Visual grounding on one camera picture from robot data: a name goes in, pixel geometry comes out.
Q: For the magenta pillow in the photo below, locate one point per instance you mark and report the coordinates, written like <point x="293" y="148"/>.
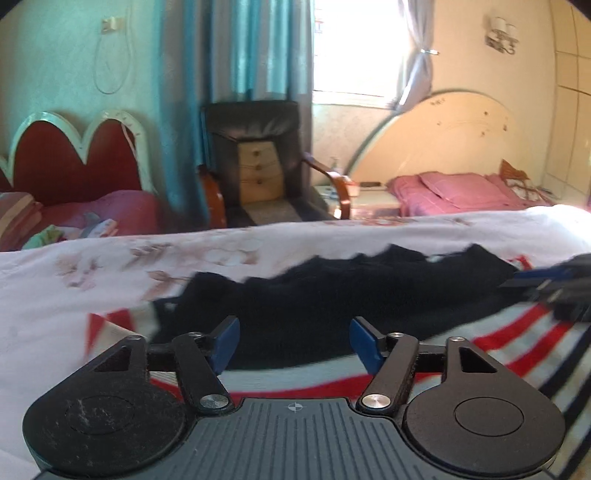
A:
<point x="129" y="207"/>

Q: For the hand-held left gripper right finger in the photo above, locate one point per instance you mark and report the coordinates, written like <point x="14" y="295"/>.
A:
<point x="364" y="346"/>

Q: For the cream round headboard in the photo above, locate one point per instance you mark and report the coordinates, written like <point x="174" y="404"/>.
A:
<point x="452" y="134"/>

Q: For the wall socket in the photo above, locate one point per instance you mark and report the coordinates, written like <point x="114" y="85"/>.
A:
<point x="111" y="25"/>

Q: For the cream wardrobe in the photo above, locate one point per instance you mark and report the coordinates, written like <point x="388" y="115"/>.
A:
<point x="570" y="92"/>

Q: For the small wooden drawer chest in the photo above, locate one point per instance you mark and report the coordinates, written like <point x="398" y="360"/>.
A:
<point x="258" y="170"/>

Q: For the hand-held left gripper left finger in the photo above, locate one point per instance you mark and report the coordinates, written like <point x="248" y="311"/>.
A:
<point x="224" y="344"/>

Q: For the striped pillow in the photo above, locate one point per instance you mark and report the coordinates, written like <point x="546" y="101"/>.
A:
<point x="16" y="217"/>

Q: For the cream nightstand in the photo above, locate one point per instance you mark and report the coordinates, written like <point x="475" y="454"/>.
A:
<point x="374" y="201"/>

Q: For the striped knit sweater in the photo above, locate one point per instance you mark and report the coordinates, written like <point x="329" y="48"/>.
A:
<point x="300" y="314"/>

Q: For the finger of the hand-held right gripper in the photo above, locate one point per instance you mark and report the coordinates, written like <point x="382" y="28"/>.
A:
<point x="540" y="276"/>

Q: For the colourful cloth bundle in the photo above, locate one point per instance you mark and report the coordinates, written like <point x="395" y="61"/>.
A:
<point x="51" y="235"/>

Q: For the teal curtain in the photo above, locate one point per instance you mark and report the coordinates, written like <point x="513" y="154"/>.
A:
<point x="258" y="46"/>

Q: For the double wall lamp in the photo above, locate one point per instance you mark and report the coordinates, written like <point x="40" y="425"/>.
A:
<point x="502" y="37"/>

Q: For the pink pillow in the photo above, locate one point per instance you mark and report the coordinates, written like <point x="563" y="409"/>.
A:
<point x="452" y="189"/>

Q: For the bright window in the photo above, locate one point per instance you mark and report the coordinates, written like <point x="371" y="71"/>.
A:
<point x="355" y="46"/>

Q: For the black leather armchair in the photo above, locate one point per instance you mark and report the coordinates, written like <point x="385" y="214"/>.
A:
<point x="258" y="120"/>

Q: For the red patterned cloth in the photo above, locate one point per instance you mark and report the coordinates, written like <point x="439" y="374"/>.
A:
<point x="517" y="177"/>

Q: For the tied grey curtain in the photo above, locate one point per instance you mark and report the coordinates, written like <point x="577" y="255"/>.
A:
<point x="415" y="78"/>

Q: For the red heart-shaped headboard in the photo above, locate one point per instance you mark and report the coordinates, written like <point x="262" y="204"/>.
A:
<point x="55" y="161"/>

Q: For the floral white bedspread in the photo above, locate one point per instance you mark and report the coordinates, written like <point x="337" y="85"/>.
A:
<point x="69" y="295"/>

